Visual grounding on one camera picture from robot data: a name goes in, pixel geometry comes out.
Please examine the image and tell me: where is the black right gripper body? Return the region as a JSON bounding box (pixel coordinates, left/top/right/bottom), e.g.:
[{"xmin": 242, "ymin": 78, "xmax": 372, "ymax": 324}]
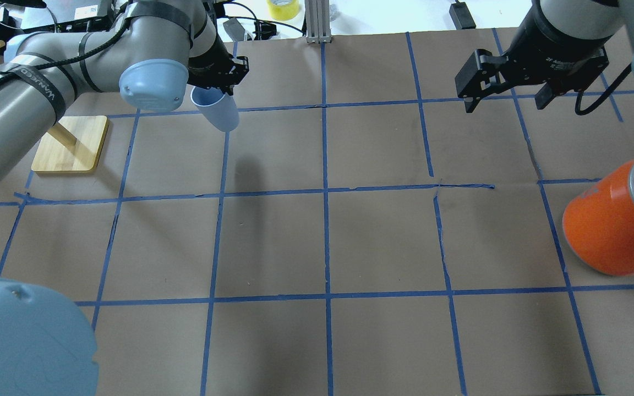
[{"xmin": 501, "ymin": 11, "xmax": 609, "ymax": 90}]

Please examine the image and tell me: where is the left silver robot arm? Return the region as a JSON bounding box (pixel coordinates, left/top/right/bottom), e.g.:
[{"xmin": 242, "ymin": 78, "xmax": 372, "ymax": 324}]
[{"xmin": 0, "ymin": 1, "xmax": 232, "ymax": 395}]

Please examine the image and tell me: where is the black power adapter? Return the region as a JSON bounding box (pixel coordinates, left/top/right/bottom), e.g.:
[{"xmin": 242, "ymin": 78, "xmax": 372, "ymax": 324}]
[{"xmin": 449, "ymin": 1, "xmax": 477, "ymax": 30}]

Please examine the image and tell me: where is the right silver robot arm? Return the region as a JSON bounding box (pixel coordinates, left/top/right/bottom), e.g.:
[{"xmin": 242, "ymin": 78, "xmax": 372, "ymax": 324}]
[{"xmin": 455, "ymin": 1, "xmax": 634, "ymax": 116}]

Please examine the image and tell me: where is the aluminium frame post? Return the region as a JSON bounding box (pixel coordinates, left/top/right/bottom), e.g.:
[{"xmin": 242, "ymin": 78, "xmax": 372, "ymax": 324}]
[{"xmin": 304, "ymin": 0, "xmax": 332, "ymax": 43}]

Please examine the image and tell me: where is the yellow tape roll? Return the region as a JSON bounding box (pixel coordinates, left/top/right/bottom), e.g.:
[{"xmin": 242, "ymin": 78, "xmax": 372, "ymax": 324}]
[{"xmin": 266, "ymin": 0, "xmax": 301, "ymax": 21}]

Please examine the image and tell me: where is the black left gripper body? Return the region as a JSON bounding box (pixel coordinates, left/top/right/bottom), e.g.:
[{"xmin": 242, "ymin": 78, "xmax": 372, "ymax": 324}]
[{"xmin": 187, "ymin": 37, "xmax": 249, "ymax": 89}]

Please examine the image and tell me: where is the orange can with silver lid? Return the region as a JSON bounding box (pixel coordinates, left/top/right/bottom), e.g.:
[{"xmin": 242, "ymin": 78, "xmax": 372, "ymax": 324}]
[{"xmin": 562, "ymin": 160, "xmax": 634, "ymax": 276}]

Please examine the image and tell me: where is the light blue plastic cup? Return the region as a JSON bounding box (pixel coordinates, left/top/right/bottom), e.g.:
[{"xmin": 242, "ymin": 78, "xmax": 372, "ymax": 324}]
[{"xmin": 190, "ymin": 87, "xmax": 240, "ymax": 133}]

